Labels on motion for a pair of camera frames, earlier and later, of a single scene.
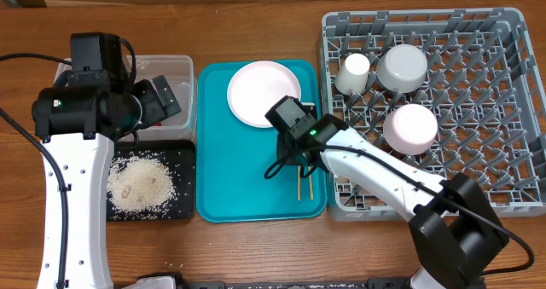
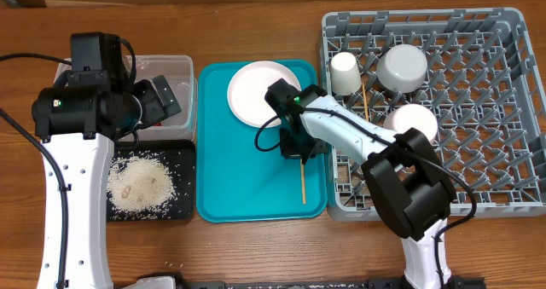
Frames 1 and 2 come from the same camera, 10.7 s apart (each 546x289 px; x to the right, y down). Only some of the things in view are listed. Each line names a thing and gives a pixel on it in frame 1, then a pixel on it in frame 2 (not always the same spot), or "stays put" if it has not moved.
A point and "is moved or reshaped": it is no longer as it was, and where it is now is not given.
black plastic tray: [179, 158] stays put
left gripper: [156, 110] stays put
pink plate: [256, 88] stays put
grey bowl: [402, 68] stays put
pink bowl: [410, 129] stays put
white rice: [139, 185] stays put
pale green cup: [351, 76] is moved or reshaped
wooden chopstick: [311, 192] -> [365, 101]
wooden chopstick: [299, 182] is moved or reshaped
